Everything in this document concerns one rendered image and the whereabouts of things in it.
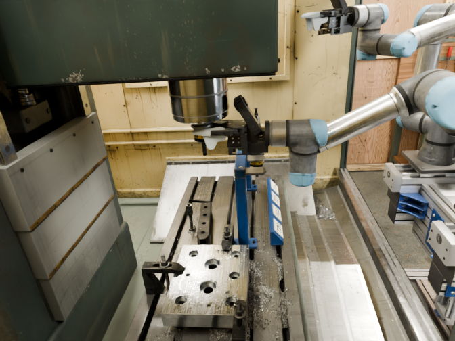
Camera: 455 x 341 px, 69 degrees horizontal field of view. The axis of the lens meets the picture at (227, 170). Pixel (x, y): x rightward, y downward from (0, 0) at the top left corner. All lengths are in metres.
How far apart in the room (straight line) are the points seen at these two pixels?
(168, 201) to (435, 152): 1.37
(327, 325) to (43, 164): 1.02
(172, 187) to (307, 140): 1.25
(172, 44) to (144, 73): 0.09
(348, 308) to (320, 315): 0.11
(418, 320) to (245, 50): 0.97
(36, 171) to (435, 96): 1.01
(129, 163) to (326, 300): 1.46
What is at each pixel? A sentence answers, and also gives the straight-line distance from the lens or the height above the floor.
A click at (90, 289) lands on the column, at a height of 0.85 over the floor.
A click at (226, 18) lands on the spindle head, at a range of 0.76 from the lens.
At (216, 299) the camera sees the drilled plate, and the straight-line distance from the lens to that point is 0.98.
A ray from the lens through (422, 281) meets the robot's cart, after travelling 2.31.
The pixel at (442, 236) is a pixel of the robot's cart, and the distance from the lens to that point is 1.34.
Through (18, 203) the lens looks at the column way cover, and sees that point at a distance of 0.95.
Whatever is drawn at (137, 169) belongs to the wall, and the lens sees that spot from 2.23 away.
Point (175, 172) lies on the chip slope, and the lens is 2.09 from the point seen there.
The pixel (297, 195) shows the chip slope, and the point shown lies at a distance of 1.91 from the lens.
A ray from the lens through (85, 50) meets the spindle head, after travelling 0.85.
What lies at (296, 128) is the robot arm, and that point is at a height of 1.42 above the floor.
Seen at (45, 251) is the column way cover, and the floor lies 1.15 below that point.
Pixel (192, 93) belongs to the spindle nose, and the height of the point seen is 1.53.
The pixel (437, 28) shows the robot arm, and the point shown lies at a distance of 1.48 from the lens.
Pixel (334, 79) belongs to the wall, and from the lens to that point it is 1.96.
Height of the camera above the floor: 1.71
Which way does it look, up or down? 26 degrees down
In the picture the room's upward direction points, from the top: 4 degrees counter-clockwise
